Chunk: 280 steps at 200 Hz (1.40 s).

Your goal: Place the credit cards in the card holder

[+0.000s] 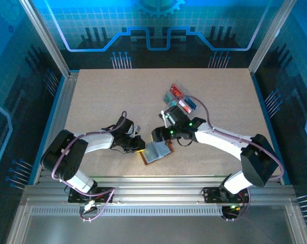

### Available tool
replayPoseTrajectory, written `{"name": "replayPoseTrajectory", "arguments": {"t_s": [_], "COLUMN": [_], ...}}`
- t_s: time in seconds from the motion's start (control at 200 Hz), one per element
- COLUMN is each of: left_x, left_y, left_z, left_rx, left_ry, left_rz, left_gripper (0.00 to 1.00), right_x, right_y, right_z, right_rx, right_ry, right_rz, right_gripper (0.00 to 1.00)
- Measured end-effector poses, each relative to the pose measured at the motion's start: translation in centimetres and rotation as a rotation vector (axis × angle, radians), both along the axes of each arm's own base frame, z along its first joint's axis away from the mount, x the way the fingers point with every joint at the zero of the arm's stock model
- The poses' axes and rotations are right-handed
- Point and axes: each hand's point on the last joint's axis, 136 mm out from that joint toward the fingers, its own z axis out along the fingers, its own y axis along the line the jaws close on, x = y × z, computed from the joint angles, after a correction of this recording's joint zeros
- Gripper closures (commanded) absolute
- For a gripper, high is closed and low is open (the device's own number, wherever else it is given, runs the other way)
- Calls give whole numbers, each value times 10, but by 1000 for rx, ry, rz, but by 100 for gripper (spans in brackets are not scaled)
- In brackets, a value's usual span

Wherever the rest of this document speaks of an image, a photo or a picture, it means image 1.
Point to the brown leather card holder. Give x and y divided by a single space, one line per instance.
155 155

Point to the clear plastic card tray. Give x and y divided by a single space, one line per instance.
191 110

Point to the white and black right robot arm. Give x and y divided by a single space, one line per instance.
219 139

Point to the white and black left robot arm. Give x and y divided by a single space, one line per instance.
97 141

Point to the white and red credit card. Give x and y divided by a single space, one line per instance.
185 106

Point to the blue credit card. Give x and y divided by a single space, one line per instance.
192 102

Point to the teal credit card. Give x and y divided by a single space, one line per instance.
168 97

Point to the slotted metal strip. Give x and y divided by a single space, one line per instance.
155 211

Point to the grey metal base panel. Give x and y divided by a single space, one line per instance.
155 228

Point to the lit control board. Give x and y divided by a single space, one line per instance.
235 207

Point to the aluminium front rail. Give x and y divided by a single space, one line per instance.
155 190

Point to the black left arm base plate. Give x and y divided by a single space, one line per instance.
105 194

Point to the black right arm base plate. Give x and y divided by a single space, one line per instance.
210 195

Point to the aluminium side rail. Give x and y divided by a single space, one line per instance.
57 122

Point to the aluminium frame post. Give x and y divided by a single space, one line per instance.
269 38
46 38

